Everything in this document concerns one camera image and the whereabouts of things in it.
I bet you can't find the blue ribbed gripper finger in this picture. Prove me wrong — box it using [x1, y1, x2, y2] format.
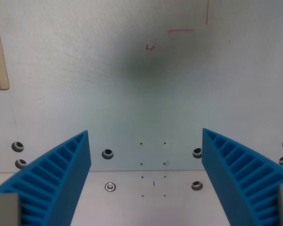
[201, 128, 283, 226]
[0, 130, 92, 226]

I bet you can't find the silver round screw head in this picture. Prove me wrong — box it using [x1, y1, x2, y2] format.
[104, 182, 117, 193]

